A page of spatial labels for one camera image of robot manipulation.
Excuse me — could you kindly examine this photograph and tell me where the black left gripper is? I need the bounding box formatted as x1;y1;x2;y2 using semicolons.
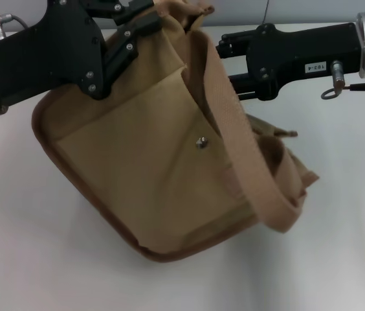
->
0;0;163;101

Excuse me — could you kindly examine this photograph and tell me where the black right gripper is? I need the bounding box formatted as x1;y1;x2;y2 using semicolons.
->
216;22;365;101

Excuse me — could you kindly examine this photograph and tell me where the right arm connector with cable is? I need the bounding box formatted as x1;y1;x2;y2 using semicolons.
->
320;60;365;101

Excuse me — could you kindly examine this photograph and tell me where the khaki canvas food bag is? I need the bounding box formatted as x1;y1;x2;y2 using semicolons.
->
30;0;320;262

